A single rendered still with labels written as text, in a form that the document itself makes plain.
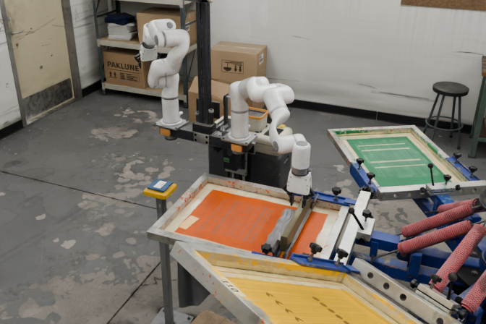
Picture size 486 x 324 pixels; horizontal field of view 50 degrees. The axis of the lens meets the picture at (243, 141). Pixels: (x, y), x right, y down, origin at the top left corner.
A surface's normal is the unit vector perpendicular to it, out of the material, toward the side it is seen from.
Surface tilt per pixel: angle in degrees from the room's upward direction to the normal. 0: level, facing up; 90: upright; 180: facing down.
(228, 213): 0
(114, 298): 0
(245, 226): 0
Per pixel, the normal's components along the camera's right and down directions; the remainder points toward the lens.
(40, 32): 0.93, 0.17
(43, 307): 0.01, -0.90
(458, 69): -0.37, 0.40
